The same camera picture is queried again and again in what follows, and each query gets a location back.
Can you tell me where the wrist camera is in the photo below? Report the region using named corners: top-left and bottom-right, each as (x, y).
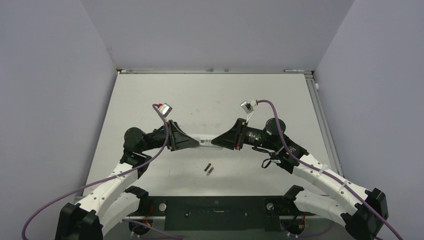
top-left (240, 99), bottom-right (258, 114)
top-left (157, 103), bottom-right (173, 118)

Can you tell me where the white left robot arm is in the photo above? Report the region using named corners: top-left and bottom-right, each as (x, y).
top-left (55, 120), bottom-right (200, 240)

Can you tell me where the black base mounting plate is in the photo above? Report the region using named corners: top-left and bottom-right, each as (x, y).
top-left (130, 195), bottom-right (304, 231)

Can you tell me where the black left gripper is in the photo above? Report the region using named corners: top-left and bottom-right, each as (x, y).
top-left (141, 120), bottom-right (200, 152)

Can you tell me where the white remote control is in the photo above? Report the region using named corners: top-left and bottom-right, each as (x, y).
top-left (188, 133), bottom-right (223, 150)

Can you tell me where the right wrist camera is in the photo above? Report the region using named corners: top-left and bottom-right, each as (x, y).
top-left (240, 99), bottom-right (258, 114)

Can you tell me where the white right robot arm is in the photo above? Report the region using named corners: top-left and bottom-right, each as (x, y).
top-left (211, 118), bottom-right (389, 240)

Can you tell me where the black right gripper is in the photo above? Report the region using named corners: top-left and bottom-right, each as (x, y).
top-left (212, 117), bottom-right (278, 150)

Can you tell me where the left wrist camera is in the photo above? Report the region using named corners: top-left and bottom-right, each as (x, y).
top-left (157, 103), bottom-right (173, 118)

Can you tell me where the blue AAA battery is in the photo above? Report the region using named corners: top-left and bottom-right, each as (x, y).
top-left (204, 163), bottom-right (211, 172)

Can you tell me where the green AAA battery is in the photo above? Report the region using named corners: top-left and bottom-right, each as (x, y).
top-left (206, 167), bottom-right (214, 176)

